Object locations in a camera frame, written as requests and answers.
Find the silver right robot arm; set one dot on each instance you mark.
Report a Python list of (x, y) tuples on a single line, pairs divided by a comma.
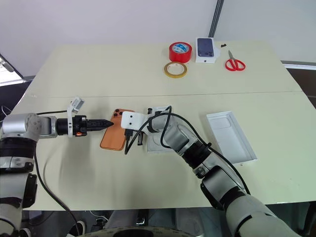
[(177, 138)]

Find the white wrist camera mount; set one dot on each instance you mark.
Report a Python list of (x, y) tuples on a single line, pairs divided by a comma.
[(74, 105), (132, 120)]

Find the yellow tape roll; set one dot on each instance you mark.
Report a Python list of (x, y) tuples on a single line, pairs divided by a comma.
[(168, 72)]

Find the grey vertical wall strip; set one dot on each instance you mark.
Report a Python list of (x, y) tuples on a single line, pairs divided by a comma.
[(216, 18)]

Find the metal window rail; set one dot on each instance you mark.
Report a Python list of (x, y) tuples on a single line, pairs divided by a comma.
[(8, 65)]

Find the white phone box base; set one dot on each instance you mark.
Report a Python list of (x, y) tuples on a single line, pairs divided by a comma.
[(155, 145)]

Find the small black clip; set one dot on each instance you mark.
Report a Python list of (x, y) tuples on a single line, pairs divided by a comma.
[(223, 45)]

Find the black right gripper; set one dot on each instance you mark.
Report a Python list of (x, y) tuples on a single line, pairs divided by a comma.
[(128, 134)]

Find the red tape roll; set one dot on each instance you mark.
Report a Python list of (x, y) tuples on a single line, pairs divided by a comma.
[(180, 55)]

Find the orange smartphone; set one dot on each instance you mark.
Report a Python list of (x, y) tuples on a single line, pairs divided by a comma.
[(113, 138)]

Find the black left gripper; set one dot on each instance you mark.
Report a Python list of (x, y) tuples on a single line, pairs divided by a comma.
[(80, 124)]

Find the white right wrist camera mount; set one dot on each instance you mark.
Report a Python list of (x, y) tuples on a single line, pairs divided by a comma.
[(132, 120)]

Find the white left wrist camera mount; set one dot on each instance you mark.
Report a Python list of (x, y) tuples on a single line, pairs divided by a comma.
[(74, 105)]

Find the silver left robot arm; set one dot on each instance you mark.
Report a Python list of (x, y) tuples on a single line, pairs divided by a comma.
[(14, 123)]

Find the white phone box lid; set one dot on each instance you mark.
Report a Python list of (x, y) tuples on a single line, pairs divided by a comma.
[(229, 135)]

